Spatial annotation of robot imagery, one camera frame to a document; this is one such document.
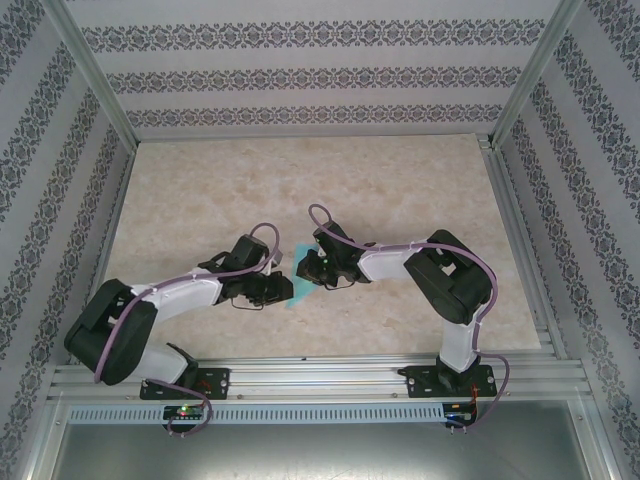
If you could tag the teal paper sheet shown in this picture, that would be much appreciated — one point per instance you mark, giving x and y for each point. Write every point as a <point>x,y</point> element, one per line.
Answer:
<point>300,297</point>

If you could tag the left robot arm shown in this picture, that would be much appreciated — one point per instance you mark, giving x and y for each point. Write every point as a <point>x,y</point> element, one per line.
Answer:
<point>185,295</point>

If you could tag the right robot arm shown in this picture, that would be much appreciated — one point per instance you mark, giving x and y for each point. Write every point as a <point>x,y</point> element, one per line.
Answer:
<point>385,262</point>

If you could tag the left controller board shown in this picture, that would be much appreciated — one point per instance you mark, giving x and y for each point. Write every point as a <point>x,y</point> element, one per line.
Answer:
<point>182,412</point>

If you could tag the controller board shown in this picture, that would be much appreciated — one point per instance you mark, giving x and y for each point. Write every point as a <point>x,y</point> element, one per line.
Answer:
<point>182,412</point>
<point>460,415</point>

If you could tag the grey metal tray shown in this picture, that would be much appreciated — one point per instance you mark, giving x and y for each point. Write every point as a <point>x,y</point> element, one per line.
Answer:
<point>320,455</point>

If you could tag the right controller board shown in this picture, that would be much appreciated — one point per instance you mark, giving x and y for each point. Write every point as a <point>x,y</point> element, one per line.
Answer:
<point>460,415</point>

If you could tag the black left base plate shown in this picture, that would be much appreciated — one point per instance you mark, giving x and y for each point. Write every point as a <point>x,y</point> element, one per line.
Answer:
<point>220,382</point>

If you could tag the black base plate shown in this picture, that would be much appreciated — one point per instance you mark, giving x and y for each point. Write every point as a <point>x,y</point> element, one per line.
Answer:
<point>417,382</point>
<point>220,382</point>

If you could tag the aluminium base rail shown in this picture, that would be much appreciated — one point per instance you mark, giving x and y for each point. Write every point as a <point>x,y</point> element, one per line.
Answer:
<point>320,375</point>

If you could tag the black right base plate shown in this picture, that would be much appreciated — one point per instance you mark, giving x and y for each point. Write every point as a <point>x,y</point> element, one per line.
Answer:
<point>417,382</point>

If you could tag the aluminium side rail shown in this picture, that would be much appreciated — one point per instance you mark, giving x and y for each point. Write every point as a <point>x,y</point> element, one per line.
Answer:
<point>515,225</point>

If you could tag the aluminium frame post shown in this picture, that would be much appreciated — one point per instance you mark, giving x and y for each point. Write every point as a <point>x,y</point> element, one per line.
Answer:
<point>90,70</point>
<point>537,70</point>

